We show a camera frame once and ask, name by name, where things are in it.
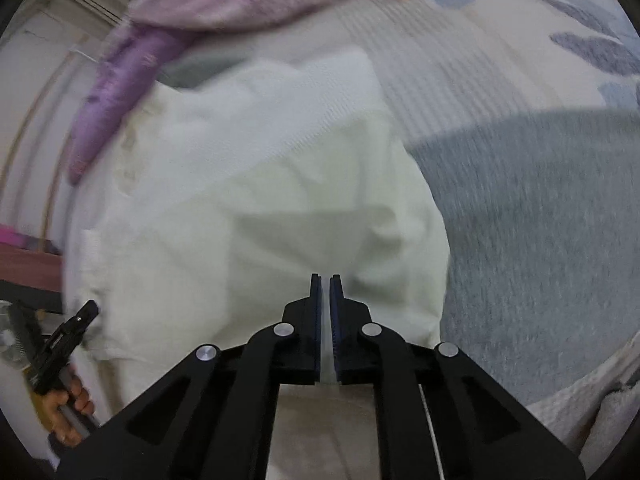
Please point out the wooden wall rail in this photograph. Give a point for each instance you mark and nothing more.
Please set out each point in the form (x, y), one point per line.
(50, 215)
(30, 120)

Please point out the grey zip hoodie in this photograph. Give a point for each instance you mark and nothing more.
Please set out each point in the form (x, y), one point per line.
(525, 235)

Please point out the white sweatshirt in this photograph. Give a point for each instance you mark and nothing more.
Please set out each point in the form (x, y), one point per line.
(250, 185)

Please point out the purple floral quilt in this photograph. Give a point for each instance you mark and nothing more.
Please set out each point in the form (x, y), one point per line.
(210, 0)

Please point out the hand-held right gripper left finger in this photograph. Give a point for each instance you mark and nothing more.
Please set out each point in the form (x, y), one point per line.
(316, 320)

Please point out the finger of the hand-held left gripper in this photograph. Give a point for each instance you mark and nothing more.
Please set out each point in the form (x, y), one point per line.
(62, 347)

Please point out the person's left hand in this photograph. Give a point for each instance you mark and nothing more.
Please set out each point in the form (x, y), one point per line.
(55, 415)

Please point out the bed with floral sheet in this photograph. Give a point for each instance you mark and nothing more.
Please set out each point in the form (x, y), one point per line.
(475, 50)

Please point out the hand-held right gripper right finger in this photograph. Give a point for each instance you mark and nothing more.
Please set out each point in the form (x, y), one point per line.
(334, 320)

